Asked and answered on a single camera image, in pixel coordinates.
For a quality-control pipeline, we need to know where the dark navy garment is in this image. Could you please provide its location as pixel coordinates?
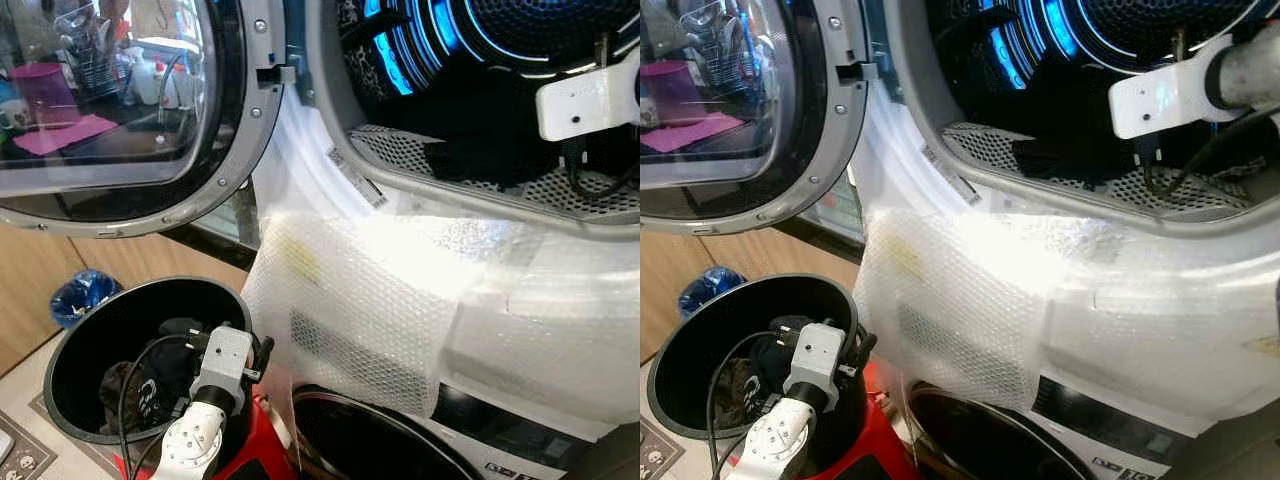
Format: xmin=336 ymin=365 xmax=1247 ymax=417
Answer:
xmin=990 ymin=60 xmax=1201 ymax=186
xmin=385 ymin=60 xmax=621 ymax=191

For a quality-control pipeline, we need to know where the dark printed clothes pile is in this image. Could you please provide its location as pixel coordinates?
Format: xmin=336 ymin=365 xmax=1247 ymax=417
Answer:
xmin=98 ymin=318 xmax=206 ymax=436
xmin=710 ymin=318 xmax=801 ymax=431

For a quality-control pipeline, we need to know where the red plastic stool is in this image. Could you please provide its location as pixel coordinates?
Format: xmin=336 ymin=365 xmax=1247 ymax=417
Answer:
xmin=115 ymin=395 xmax=296 ymax=480
xmin=820 ymin=360 xmax=921 ymax=480

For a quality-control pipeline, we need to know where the clear bubble wrap sheet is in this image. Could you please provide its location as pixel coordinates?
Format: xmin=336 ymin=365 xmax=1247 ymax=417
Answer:
xmin=243 ymin=212 xmax=641 ymax=419
xmin=853 ymin=208 xmax=1280 ymax=411

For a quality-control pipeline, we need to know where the black round laundry bucket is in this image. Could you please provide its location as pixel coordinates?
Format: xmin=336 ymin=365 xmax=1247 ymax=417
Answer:
xmin=648 ymin=273 xmax=861 ymax=441
xmin=43 ymin=277 xmax=256 ymax=446

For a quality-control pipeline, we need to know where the white front-loading dryer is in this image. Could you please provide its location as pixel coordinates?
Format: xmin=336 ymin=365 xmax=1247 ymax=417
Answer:
xmin=240 ymin=0 xmax=641 ymax=441
xmin=850 ymin=0 xmax=1280 ymax=436

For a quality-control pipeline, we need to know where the narrow grey rating label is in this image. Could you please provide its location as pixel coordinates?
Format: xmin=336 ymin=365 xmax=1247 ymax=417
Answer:
xmin=922 ymin=147 xmax=983 ymax=204
xmin=328 ymin=148 xmax=389 ymax=209

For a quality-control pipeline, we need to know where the grey patterned floor mat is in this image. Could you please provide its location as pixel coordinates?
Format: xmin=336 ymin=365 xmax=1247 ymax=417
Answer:
xmin=0 ymin=395 xmax=111 ymax=480
xmin=640 ymin=420 xmax=686 ymax=480

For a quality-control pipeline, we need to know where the grey perforated lint filter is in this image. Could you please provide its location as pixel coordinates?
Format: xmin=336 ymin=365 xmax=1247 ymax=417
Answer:
xmin=945 ymin=122 xmax=1251 ymax=211
xmin=348 ymin=125 xmax=641 ymax=216

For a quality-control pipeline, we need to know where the washer with dark round door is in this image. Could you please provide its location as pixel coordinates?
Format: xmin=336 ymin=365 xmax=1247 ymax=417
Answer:
xmin=290 ymin=382 xmax=611 ymax=480
xmin=905 ymin=375 xmax=1211 ymax=480

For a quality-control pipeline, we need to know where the round glass dryer door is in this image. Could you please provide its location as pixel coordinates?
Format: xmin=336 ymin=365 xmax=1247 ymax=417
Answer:
xmin=640 ymin=0 xmax=869 ymax=236
xmin=0 ymin=0 xmax=286 ymax=238

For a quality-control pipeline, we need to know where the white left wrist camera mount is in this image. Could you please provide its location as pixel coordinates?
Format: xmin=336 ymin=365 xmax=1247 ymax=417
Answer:
xmin=190 ymin=325 xmax=256 ymax=393
xmin=785 ymin=322 xmax=849 ymax=391

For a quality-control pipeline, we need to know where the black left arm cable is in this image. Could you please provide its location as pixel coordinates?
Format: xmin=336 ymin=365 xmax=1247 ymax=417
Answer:
xmin=707 ymin=330 xmax=791 ymax=480
xmin=118 ymin=335 xmax=201 ymax=480

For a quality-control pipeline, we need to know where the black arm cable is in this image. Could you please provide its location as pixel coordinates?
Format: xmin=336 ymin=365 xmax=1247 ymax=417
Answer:
xmin=118 ymin=335 xmax=201 ymax=480
xmin=562 ymin=138 xmax=641 ymax=201
xmin=707 ymin=330 xmax=791 ymax=480
xmin=1140 ymin=105 xmax=1280 ymax=196

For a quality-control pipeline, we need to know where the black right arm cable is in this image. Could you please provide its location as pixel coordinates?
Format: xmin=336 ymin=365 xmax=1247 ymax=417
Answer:
xmin=1140 ymin=105 xmax=1280 ymax=196
xmin=562 ymin=138 xmax=641 ymax=201

